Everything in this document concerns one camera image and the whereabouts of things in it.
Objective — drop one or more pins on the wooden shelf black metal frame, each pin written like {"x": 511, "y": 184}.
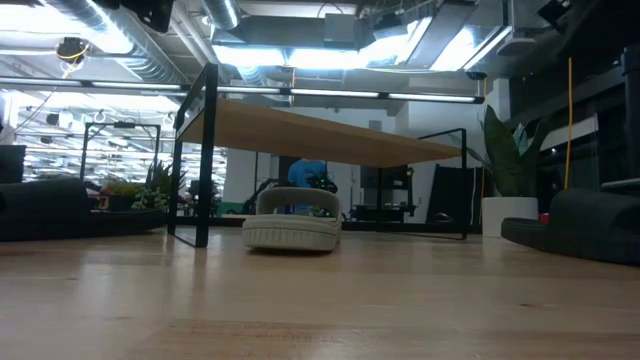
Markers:
{"x": 300, "y": 135}

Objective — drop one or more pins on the black ceiling-mounted device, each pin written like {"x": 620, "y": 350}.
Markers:
{"x": 72, "y": 49}

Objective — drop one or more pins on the black background monitor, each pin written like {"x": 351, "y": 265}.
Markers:
{"x": 12, "y": 164}

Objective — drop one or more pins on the long linear light fixture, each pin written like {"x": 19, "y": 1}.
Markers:
{"x": 330, "y": 93}

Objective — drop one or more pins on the black aluminium table frame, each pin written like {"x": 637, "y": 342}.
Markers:
{"x": 400, "y": 226}

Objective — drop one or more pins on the black background cart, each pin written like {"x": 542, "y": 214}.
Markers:
{"x": 395, "y": 180}

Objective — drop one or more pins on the grey slide sandal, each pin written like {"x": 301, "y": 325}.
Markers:
{"x": 290, "y": 235}

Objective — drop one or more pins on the red box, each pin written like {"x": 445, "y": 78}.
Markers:
{"x": 544, "y": 218}

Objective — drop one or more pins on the black background panel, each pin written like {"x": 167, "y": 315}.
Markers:
{"x": 450, "y": 195}

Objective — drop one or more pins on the green leafy plant white pot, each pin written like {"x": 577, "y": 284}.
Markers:
{"x": 510, "y": 215}

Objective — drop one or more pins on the black background metal frame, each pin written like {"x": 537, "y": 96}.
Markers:
{"x": 122, "y": 125}

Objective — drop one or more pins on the silver round air duct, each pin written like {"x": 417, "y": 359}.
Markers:
{"x": 145, "y": 65}

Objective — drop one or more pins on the person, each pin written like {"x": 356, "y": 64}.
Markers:
{"x": 305, "y": 172}

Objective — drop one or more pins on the trailing succulent in dark pot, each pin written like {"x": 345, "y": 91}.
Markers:
{"x": 150, "y": 197}

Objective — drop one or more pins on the black slide sandal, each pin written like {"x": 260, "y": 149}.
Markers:
{"x": 580, "y": 225}
{"x": 45, "y": 210}

